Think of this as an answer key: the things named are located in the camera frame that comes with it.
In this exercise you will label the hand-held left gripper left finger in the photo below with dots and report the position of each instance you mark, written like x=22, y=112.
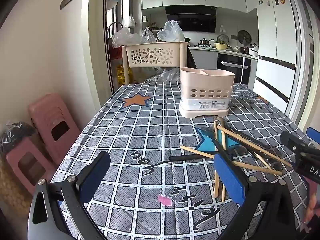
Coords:
x=95, y=177

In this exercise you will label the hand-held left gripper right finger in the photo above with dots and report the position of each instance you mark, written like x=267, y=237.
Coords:
x=230, y=177

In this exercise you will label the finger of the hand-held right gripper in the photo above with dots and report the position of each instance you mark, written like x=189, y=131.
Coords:
x=314, y=135
x=291, y=140

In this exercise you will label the beige plastic utensil holder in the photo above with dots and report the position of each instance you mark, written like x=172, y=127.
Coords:
x=207, y=80

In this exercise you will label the person's right hand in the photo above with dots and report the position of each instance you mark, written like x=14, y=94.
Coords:
x=312, y=205

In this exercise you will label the grey chequered tablecloth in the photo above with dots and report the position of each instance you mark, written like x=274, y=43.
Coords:
x=140, y=130

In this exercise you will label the pink paper scrap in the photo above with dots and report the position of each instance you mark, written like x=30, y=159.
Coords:
x=165, y=200

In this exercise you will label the tall pink plastic stool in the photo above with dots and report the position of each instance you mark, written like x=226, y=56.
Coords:
x=47, y=110

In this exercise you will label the yellow woven sack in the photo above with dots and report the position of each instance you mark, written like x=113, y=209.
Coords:
x=12, y=185

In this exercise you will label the low pink plastic stool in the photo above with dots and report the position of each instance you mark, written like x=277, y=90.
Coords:
x=15, y=155

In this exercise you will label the black plastic bag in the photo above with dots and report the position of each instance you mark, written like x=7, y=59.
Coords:
x=15, y=132

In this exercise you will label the black built-in oven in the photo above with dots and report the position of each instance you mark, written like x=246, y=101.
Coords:
x=232, y=65

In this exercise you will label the white rice cooker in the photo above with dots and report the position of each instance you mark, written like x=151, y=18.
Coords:
x=253, y=51

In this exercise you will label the golden yellow package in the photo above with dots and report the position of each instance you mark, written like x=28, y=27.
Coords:
x=120, y=75

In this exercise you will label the white refrigerator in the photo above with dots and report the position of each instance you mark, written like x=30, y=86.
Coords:
x=275, y=30

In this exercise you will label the round dark hanging pan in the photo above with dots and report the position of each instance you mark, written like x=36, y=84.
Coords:
x=244, y=37

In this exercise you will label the yellow bowl with greens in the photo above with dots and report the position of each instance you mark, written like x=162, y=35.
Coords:
x=220, y=46

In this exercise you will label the clear bag under basket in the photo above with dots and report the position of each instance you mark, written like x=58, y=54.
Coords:
x=167, y=75

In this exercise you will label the dark cooking pot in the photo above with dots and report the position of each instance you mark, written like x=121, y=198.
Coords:
x=205, y=42

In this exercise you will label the beige perforated basket rack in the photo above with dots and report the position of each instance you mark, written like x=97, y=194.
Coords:
x=150, y=55

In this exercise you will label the large crumpled clear bag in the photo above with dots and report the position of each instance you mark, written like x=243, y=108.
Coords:
x=123, y=37

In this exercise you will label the small crumpled clear bag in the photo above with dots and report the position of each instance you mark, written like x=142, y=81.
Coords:
x=148, y=36

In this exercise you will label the curved metal faucet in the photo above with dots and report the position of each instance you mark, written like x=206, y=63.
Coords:
x=115, y=22

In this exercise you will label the black range hood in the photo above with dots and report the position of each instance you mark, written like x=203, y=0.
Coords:
x=190, y=18

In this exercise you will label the white hanging plastic bag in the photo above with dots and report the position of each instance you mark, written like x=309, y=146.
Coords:
x=130, y=21

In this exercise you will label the dark wall plate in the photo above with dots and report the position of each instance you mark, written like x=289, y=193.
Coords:
x=66, y=1

